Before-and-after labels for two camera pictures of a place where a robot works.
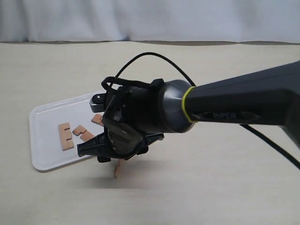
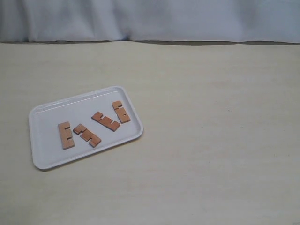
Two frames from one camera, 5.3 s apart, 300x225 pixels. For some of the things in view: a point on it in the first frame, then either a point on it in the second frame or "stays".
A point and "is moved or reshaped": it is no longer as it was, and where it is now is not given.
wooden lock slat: [120, 170] is moved or reshaped
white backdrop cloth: [193, 20] stays
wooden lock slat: [66, 137] stays
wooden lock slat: [86, 135] stays
